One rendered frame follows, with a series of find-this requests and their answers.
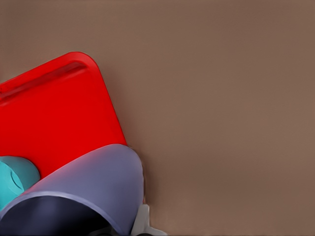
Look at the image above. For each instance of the teal bowl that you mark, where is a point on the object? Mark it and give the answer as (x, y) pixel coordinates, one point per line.
(17, 174)

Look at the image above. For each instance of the purple cup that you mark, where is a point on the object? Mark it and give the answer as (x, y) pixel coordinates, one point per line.
(98, 177)

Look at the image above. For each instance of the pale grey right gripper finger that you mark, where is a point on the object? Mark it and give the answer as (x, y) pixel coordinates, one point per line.
(144, 223)

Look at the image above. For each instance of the red plastic tray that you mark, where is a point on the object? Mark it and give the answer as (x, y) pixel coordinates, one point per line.
(59, 118)

